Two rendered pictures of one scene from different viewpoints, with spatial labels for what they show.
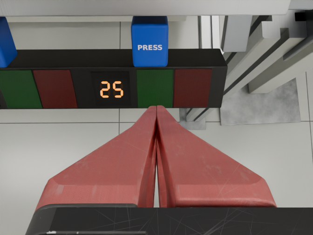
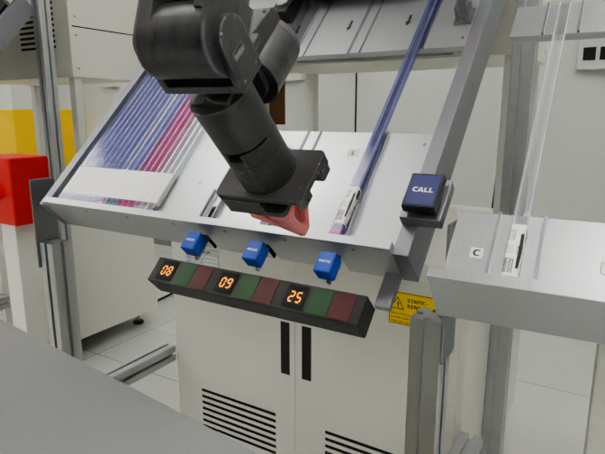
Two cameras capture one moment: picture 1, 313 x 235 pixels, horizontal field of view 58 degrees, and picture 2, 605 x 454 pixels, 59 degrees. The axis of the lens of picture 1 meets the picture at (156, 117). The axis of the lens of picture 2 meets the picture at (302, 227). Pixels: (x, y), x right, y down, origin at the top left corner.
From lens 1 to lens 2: 57 cm
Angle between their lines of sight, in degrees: 72
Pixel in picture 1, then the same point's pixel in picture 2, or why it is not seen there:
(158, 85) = (322, 299)
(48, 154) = not seen: outside the picture
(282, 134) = not seen: outside the picture
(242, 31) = (388, 294)
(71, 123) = not seen: outside the picture
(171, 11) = (338, 240)
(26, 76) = (256, 279)
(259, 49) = (414, 339)
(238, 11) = (366, 244)
